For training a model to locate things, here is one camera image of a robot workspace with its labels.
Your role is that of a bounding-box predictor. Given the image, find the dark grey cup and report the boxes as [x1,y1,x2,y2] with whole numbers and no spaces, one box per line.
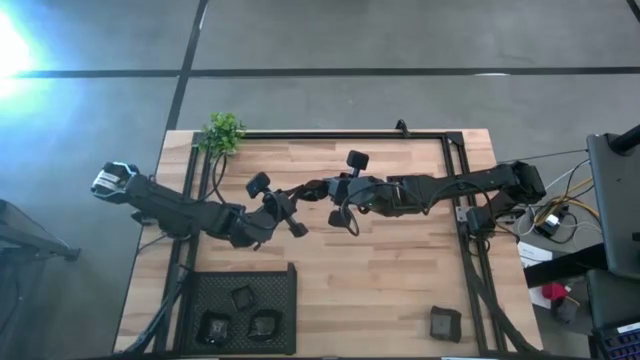
[552,297,581,324]

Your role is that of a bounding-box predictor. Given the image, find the black pole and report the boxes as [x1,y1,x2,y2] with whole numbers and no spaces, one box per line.
[608,123,640,154]

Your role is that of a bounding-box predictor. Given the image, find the white cable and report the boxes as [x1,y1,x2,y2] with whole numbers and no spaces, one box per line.
[517,158,601,236]

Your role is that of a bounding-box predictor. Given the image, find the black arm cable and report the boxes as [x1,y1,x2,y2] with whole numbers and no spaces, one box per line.
[210,151,261,221]

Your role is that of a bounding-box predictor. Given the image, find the flat square black plate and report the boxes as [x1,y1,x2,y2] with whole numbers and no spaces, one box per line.
[428,305,463,344]

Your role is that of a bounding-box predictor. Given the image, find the yellow cable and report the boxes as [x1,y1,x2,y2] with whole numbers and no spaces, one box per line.
[537,177,601,226]

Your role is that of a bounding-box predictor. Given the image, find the grey metal cabinet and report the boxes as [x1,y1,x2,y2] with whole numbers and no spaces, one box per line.
[586,132,640,280]

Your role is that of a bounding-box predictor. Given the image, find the green artificial plant white pot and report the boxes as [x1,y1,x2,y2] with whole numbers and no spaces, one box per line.
[196,111,248,157]

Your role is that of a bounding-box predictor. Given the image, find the white paper sheet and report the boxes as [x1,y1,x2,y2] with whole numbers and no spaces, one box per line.
[517,241,554,269]

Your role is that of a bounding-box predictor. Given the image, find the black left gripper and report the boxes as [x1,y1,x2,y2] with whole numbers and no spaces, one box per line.
[245,172,316,239]

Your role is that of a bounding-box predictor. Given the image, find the dark green seat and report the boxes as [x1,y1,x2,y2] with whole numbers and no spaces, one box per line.
[585,268,640,331]

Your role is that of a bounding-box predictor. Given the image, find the black power adapter white label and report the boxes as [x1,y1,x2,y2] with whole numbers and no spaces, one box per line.
[533,212,566,237]

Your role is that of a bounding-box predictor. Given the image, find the red cap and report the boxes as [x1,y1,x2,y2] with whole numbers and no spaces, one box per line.
[542,282,571,304]

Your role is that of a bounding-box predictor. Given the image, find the small square black plate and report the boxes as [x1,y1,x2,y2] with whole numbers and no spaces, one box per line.
[230,284,258,312]

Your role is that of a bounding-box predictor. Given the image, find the black perforated metal tray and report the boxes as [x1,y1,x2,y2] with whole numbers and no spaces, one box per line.
[178,261,299,357]

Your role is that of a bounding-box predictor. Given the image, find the keyboard with coloured keys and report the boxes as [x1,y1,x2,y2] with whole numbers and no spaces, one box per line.
[592,322,640,360]

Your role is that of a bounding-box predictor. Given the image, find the large black bin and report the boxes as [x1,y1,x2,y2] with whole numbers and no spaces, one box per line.
[198,310,232,346]

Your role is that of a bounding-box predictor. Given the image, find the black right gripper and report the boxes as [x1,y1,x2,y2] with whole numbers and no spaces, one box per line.
[313,149,384,230]

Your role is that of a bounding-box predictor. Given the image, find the grey metal stand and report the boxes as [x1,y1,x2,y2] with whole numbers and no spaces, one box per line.
[0,198,82,262]

